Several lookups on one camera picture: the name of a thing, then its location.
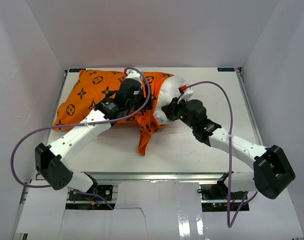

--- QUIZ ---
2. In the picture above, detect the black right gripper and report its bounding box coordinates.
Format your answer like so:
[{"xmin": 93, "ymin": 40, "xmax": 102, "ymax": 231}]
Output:
[{"xmin": 162, "ymin": 96, "xmax": 196, "ymax": 130}]

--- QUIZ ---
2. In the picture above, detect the white pillow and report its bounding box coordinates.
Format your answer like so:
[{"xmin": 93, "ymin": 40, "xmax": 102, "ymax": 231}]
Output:
[{"xmin": 153, "ymin": 75, "xmax": 185, "ymax": 124}]

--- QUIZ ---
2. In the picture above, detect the orange black patterned pillowcase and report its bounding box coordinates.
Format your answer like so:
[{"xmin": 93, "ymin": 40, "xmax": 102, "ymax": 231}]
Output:
[{"xmin": 54, "ymin": 69, "xmax": 174, "ymax": 156}]

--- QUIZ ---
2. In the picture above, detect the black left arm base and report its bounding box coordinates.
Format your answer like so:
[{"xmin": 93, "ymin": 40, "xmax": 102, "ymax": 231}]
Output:
[{"xmin": 68, "ymin": 185, "xmax": 113, "ymax": 202}]

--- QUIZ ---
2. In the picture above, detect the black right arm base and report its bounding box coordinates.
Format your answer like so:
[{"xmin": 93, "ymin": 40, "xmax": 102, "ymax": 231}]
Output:
[{"xmin": 197, "ymin": 173, "xmax": 245, "ymax": 203}]

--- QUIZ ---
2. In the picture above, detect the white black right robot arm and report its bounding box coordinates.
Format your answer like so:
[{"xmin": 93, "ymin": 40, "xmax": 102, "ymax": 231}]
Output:
[{"xmin": 162, "ymin": 98, "xmax": 295, "ymax": 200}]

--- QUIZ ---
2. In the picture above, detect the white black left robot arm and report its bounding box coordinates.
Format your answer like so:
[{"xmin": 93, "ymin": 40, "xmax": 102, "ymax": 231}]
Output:
[{"xmin": 35, "ymin": 72, "xmax": 183, "ymax": 200}]

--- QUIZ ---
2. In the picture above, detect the blue white pillow tag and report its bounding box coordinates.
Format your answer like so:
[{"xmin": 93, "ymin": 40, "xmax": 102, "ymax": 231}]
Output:
[{"xmin": 156, "ymin": 117, "xmax": 167, "ymax": 125}]

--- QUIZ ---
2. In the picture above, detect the right table corner label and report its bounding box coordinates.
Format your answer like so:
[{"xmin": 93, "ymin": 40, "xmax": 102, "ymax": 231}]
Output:
[{"xmin": 217, "ymin": 67, "xmax": 235, "ymax": 72}]

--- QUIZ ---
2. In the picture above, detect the table corner label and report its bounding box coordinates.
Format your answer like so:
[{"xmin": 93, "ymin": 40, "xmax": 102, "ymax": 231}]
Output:
[
  {"xmin": 217, "ymin": 67, "xmax": 235, "ymax": 72},
  {"xmin": 68, "ymin": 68, "xmax": 86, "ymax": 73}
]

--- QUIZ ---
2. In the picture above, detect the left table corner label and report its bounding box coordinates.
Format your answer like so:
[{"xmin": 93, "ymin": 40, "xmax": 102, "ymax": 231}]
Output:
[{"xmin": 68, "ymin": 68, "xmax": 86, "ymax": 73}]

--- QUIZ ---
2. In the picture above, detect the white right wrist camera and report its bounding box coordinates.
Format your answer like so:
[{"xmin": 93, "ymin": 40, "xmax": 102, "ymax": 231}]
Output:
[{"xmin": 178, "ymin": 85, "xmax": 194, "ymax": 102}]

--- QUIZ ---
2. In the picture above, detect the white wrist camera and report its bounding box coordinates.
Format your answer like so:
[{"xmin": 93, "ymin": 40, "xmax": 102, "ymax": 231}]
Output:
[
  {"xmin": 178, "ymin": 85, "xmax": 194, "ymax": 102},
  {"xmin": 124, "ymin": 68, "xmax": 143, "ymax": 82}
]

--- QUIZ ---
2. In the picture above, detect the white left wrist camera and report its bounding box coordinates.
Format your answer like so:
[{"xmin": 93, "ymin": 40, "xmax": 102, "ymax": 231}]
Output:
[{"xmin": 124, "ymin": 68, "xmax": 143, "ymax": 82}]

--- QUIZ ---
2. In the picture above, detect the aluminium table edge rail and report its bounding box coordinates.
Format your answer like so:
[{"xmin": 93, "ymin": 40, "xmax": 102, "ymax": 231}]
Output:
[{"xmin": 90, "ymin": 172, "xmax": 223, "ymax": 181}]

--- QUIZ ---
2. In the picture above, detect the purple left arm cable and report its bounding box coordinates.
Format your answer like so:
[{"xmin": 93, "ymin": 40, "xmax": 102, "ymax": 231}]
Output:
[{"xmin": 11, "ymin": 66, "xmax": 151, "ymax": 210}]

